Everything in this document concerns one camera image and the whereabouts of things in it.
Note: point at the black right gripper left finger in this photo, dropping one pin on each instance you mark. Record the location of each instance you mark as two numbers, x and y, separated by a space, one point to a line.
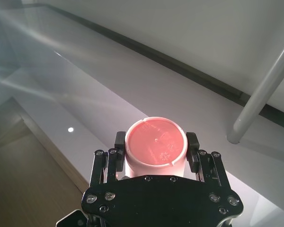
119 156

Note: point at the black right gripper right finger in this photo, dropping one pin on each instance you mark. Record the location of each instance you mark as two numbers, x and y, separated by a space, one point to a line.
194 156

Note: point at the black edge strip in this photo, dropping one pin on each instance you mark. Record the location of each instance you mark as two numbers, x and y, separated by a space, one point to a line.
180 65

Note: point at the light grey round pole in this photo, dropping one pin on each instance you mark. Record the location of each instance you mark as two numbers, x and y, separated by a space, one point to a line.
258 99

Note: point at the pink plastic cup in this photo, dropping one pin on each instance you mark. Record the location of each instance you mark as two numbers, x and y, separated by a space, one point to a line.
153 142

